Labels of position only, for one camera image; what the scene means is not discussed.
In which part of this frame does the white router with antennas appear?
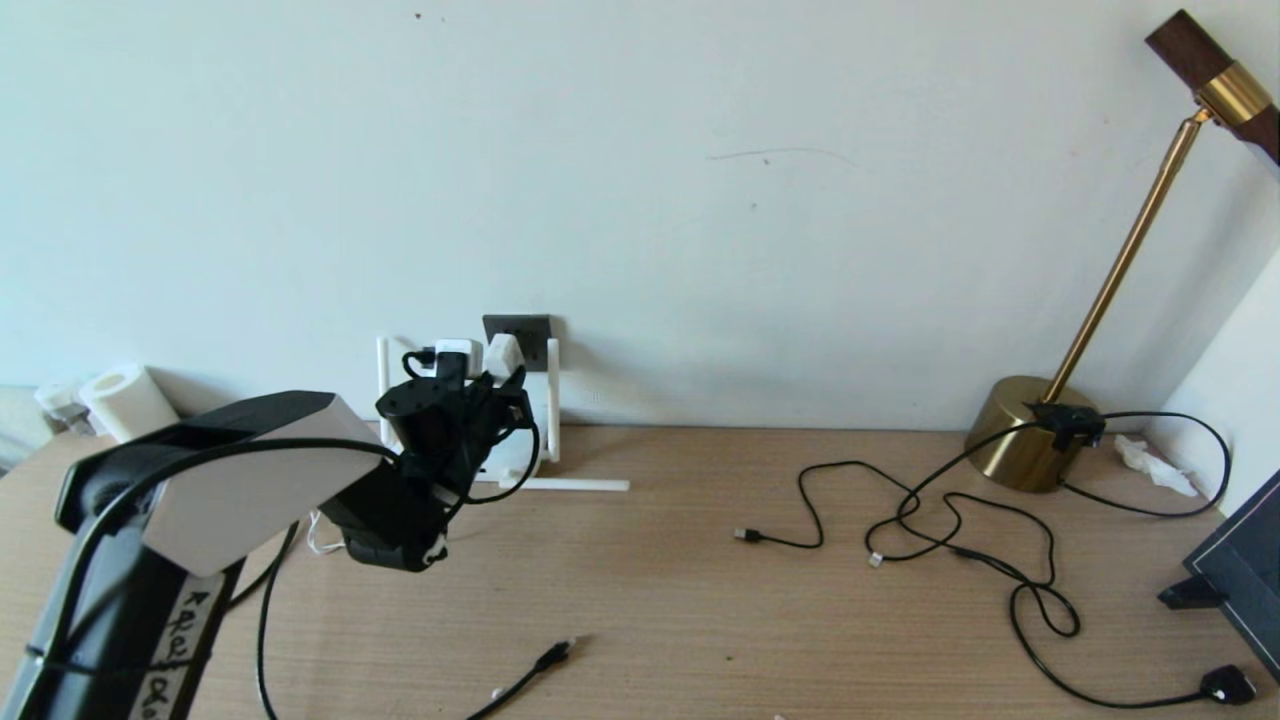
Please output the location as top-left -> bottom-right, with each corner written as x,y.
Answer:
376,336 -> 632,494

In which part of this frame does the white power adapter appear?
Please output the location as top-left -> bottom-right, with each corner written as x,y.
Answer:
484,333 -> 527,383

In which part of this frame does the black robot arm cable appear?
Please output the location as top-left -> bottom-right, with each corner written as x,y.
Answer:
20,345 -> 543,691

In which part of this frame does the white paper roll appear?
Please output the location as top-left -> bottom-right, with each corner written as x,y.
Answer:
78,364 -> 183,443

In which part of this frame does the black clip on lamp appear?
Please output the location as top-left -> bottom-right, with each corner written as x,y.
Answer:
1022,400 -> 1107,451

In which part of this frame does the black USB cable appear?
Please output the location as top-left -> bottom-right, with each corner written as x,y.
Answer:
734,461 -> 1083,639

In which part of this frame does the crumpled white tissue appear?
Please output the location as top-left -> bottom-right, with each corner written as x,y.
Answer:
1115,435 -> 1199,498

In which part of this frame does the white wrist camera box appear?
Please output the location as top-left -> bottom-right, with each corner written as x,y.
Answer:
435,339 -> 486,377

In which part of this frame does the grey wall socket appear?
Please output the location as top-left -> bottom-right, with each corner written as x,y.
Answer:
483,315 -> 553,373

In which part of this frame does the black lamp power cord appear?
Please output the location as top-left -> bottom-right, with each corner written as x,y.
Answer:
865,410 -> 1259,709

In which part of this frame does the white adapter cord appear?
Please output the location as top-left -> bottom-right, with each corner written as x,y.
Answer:
306,508 -> 351,557

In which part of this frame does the black ethernet cable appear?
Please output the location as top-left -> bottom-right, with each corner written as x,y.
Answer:
225,520 -> 579,720

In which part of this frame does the gold desk lamp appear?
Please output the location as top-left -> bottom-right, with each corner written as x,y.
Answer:
964,10 -> 1280,494

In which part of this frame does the black stand clip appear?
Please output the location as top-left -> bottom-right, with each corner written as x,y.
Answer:
1158,577 -> 1226,611

